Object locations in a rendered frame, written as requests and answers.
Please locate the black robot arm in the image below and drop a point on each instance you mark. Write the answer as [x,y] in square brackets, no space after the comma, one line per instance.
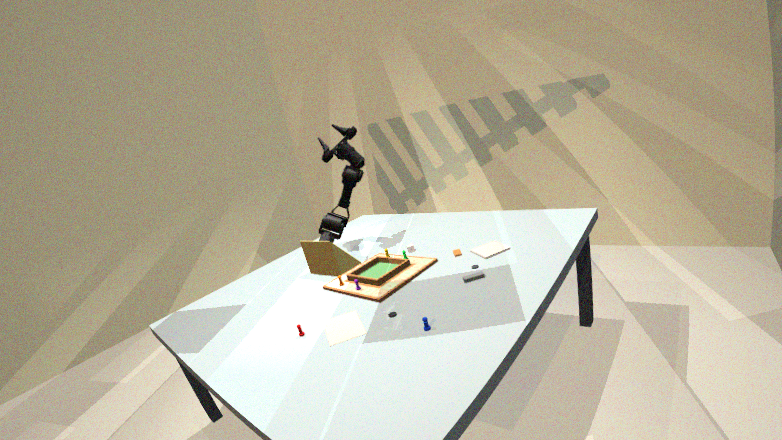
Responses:
[334,222]

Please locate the grey rectangular bar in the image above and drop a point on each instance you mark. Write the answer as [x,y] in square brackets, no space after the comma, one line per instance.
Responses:
[473,277]

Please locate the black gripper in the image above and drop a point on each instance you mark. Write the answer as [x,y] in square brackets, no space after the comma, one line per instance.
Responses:
[345,149]

